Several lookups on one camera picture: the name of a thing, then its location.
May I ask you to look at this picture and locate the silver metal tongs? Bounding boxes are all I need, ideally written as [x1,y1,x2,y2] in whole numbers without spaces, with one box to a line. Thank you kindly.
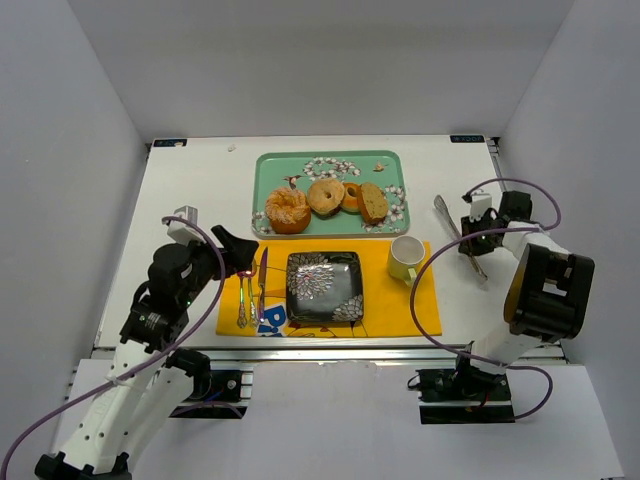
[433,195,488,283]

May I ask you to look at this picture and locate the orange sugared bundt cake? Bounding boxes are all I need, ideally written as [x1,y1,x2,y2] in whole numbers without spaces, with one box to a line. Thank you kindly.
[265,187,311,234]

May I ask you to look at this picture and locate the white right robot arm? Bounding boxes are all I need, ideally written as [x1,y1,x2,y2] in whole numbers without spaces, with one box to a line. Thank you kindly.
[458,190,595,376]

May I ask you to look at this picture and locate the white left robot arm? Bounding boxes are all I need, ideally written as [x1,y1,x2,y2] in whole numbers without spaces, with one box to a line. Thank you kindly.
[35,216,259,479]

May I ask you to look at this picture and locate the brown bread slice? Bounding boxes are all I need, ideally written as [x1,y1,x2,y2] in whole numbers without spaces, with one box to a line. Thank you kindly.
[357,182,388,224]

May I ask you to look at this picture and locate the iridescent knife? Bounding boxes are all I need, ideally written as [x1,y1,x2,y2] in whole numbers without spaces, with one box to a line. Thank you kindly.
[258,247,269,324]

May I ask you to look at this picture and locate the iridescent spoon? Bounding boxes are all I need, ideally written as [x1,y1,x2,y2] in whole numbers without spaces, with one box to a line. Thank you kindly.
[236,272,248,329]

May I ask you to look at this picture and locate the black floral square plate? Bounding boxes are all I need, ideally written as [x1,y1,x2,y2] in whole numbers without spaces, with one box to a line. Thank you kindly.
[285,251,365,324]

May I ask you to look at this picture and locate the pale yellow mug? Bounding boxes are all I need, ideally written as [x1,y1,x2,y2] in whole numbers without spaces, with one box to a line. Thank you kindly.
[387,235,426,287]

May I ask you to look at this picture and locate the green floral tray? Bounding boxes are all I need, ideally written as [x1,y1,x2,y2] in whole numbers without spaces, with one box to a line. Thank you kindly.
[251,150,410,238]

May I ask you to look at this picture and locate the blue label sticker right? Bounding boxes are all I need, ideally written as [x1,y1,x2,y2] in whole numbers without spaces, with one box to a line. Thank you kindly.
[449,135,485,144]

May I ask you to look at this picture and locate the blue label sticker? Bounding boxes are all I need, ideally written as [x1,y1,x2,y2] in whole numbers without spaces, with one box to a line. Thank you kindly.
[152,138,187,148]
[449,135,485,144]

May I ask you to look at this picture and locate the plain beige bagel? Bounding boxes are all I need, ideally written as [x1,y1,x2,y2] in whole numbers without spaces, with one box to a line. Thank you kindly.
[307,178,345,217]

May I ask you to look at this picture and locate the small orange donut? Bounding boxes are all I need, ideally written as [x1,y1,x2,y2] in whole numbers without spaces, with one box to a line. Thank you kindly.
[341,182,360,214]

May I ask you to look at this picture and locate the blue label sticker left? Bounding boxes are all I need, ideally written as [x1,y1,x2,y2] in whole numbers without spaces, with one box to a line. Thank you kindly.
[152,138,187,148]

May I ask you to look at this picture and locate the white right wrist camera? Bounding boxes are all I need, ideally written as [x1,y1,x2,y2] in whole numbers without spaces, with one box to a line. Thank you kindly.
[462,190,493,222]

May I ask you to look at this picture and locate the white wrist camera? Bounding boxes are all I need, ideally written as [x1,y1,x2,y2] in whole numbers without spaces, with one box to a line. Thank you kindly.
[462,190,493,222]
[163,205,201,245]

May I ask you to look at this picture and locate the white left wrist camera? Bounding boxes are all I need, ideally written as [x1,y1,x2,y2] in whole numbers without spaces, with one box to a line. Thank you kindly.
[163,205,201,245]

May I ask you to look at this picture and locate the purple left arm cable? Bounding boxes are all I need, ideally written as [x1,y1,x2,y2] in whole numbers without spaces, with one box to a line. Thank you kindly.
[0,215,229,480]

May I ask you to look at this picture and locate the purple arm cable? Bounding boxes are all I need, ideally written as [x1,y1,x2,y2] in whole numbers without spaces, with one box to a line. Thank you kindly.
[409,177,561,420]
[0,215,229,480]

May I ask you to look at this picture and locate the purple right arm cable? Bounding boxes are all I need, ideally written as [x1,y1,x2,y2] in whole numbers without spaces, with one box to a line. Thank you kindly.
[409,177,561,420]

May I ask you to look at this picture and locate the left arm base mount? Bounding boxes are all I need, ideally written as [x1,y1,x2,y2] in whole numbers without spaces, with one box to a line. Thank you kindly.
[171,363,253,420]

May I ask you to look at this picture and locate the aluminium table frame rail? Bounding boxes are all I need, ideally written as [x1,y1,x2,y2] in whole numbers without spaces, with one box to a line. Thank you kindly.
[90,345,566,363]

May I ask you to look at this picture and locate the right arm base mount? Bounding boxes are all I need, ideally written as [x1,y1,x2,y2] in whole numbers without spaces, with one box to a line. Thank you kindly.
[407,357,515,425]

